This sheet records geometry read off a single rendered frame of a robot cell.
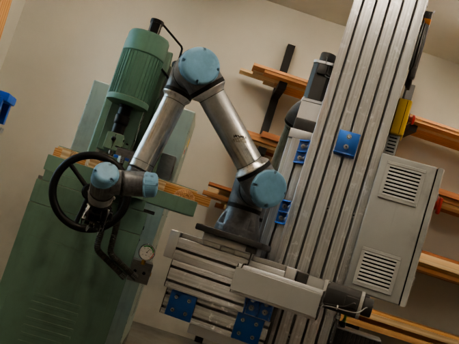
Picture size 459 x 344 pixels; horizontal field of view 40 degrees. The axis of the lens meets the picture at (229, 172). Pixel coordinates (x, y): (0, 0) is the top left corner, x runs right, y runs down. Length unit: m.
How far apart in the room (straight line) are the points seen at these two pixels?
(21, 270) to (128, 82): 0.84
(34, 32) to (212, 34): 1.38
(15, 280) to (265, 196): 1.06
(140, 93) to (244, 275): 1.02
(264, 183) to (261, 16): 3.41
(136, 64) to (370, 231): 1.15
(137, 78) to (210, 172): 2.41
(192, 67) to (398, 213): 0.83
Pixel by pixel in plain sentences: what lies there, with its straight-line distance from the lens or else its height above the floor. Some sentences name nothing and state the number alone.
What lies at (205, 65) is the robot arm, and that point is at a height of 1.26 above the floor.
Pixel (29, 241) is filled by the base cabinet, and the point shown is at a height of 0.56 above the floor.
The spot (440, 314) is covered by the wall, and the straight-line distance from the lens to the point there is 5.33.
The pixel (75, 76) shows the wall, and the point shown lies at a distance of 5.14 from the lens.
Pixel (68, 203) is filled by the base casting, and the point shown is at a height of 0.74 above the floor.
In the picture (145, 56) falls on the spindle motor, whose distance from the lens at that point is 2.64.
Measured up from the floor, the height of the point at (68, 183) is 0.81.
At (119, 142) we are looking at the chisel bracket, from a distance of 2.62.
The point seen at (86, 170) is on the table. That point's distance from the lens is 2.50.
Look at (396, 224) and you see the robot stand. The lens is 2.16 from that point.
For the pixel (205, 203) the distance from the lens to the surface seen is 2.66.
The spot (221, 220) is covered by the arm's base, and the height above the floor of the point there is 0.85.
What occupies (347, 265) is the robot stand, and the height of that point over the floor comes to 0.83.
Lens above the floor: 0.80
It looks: 6 degrees up
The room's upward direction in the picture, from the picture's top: 18 degrees clockwise
